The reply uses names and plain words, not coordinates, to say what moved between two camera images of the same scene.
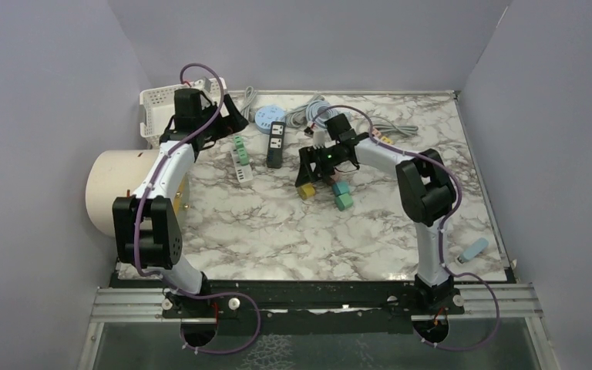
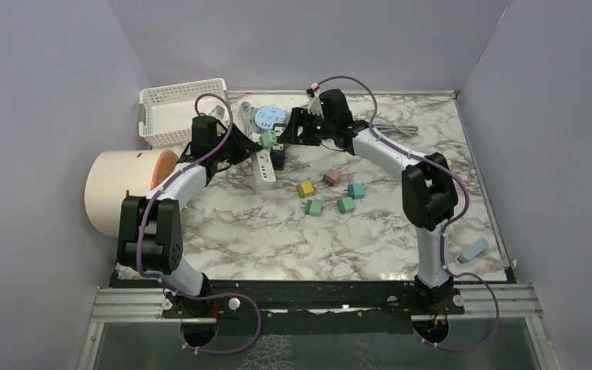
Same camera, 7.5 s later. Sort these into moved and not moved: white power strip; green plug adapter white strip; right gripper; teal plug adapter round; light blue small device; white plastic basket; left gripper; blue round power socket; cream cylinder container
Moved: left gripper; green plug adapter white strip; teal plug adapter round; right gripper; white power strip
Not moved: blue round power socket; white plastic basket; light blue small device; cream cylinder container
